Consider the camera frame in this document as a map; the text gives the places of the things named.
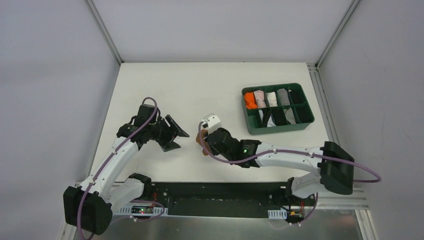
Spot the brown underwear beige waistband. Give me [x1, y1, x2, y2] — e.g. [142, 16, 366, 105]
[196, 129, 209, 148]

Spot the green divided plastic tray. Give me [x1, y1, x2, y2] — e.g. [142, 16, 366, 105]
[241, 83, 315, 135]

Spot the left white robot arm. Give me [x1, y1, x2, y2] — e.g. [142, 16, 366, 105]
[63, 103, 189, 235]

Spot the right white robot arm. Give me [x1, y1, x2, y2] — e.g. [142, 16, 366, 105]
[196, 127, 355, 205]

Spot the black white rolled underwear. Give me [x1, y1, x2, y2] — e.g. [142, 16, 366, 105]
[258, 108, 276, 128]

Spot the orange rolled underwear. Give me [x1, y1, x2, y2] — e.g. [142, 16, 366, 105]
[243, 92, 258, 110]

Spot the pink rolled underwear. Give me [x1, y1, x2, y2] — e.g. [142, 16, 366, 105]
[253, 90, 267, 109]

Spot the grey striped rolled underwear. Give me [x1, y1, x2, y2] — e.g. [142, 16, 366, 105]
[277, 88, 291, 106]

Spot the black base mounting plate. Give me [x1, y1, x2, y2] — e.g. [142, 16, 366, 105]
[120, 181, 319, 220]

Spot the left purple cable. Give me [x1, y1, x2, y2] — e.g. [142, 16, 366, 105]
[76, 96, 167, 240]

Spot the left white cable duct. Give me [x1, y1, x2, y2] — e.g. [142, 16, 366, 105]
[114, 204, 168, 217]

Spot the white cable duct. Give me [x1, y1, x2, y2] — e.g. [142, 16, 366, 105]
[267, 208, 288, 220]
[114, 204, 168, 217]

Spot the right white cable duct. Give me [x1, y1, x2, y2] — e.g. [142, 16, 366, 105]
[267, 208, 288, 220]

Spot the right aluminium rail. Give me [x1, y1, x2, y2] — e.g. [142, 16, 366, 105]
[316, 188, 369, 210]

